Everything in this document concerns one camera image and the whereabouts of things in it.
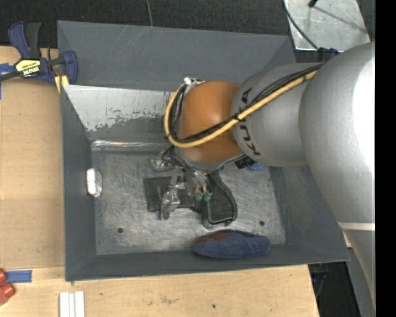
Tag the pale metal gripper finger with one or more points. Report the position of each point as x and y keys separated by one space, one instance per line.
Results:
x=170 y=200
x=159 y=197

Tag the dark green flat block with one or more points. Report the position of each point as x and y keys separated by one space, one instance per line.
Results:
x=151 y=193

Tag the small clear plastic packet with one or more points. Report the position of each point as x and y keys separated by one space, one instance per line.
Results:
x=160 y=165

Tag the small blue object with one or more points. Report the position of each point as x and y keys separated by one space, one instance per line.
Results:
x=258 y=167

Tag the blue cloth with red-brown patch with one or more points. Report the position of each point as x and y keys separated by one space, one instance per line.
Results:
x=232 y=244

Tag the pale wood flat board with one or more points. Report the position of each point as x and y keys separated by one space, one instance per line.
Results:
x=29 y=177

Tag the grey metal bin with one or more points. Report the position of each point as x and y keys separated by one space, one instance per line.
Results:
x=125 y=61

